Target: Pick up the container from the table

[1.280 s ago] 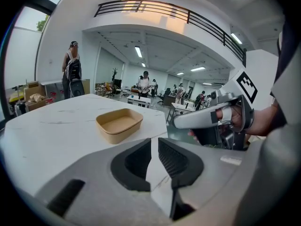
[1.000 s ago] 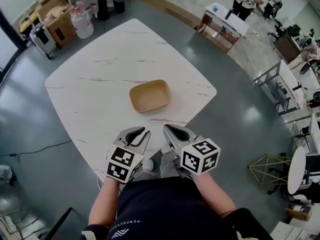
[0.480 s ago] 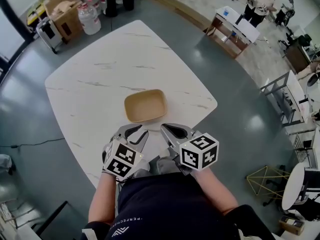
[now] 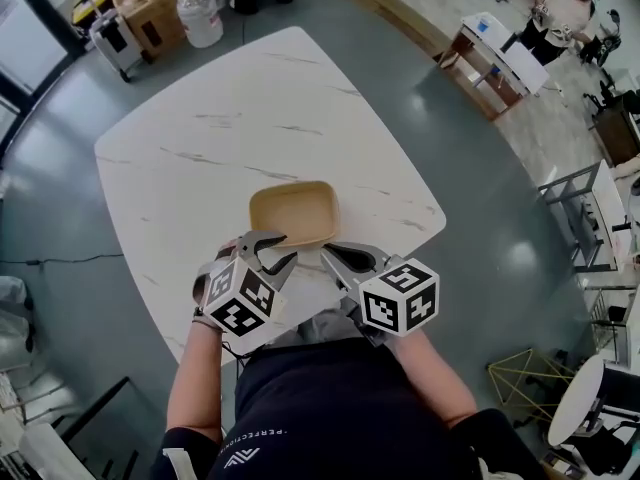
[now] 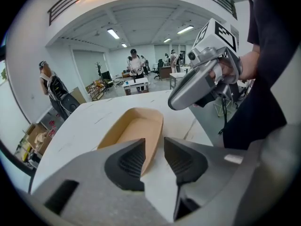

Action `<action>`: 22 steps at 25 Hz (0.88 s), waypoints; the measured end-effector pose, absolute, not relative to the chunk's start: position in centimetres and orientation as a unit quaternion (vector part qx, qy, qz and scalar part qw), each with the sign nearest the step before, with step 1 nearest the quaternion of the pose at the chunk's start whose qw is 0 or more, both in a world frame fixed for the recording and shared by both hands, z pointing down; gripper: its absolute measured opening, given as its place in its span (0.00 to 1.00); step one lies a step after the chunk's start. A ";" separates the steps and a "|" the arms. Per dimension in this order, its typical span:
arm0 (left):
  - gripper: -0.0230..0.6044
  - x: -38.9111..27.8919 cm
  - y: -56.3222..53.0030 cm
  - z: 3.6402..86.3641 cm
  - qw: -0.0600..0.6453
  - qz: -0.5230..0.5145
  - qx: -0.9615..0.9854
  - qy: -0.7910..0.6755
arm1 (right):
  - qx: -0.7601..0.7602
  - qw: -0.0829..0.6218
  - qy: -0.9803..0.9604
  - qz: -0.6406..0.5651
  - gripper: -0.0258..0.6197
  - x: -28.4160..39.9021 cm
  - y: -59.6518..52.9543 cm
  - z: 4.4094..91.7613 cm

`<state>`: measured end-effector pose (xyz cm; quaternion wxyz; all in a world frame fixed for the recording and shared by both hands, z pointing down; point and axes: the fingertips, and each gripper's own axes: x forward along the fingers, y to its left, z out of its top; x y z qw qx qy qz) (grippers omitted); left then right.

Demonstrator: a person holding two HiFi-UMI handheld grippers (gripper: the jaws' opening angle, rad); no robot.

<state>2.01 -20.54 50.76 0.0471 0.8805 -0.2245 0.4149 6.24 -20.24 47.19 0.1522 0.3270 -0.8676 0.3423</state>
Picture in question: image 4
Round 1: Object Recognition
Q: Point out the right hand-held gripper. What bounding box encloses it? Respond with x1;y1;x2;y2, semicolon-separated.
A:
319;241;442;348

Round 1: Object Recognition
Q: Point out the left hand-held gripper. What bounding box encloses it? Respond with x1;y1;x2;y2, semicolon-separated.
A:
201;230;299;339

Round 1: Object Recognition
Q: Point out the tan paper tray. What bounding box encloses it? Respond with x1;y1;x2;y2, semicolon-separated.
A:
248;180;343;250

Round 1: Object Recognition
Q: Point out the person's right forearm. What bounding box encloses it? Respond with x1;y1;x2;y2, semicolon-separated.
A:
388;326;480;430

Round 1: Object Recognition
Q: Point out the person's left forearm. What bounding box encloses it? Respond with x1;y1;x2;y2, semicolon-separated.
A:
165;316;226;443

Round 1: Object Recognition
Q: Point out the person's left hand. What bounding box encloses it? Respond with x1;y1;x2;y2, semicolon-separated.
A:
191;238;242;319

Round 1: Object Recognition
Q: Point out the white marble table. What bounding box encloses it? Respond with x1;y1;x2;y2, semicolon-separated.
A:
93;25;448;368

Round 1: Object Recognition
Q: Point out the person's black shirt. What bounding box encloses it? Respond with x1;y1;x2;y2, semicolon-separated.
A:
148;336;554;480

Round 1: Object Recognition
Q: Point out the small wooden white-top desk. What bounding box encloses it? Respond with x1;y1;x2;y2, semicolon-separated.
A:
438;11;552;123

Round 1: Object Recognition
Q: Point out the large clear water bottle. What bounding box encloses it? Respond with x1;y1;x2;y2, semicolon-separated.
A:
175;0;225;50

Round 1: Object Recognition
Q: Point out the round white table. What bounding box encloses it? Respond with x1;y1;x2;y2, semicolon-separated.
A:
546;354;607;448

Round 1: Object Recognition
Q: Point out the white portable appliance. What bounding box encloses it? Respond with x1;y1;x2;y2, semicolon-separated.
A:
88;9;145;83

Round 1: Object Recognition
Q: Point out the open cardboard box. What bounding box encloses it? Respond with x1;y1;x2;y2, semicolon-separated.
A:
108;0;188;63

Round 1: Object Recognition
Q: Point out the yellow box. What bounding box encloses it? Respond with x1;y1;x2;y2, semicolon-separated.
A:
71;0;115;25

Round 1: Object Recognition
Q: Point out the black floor cable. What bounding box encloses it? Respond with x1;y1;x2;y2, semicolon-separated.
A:
0;252;125;269

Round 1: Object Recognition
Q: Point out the yellow wire frame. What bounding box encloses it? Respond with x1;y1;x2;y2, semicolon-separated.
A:
486;347;577;425

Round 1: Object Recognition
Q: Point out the grey frame white table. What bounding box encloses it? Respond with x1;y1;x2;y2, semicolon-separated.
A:
537;159;635;275

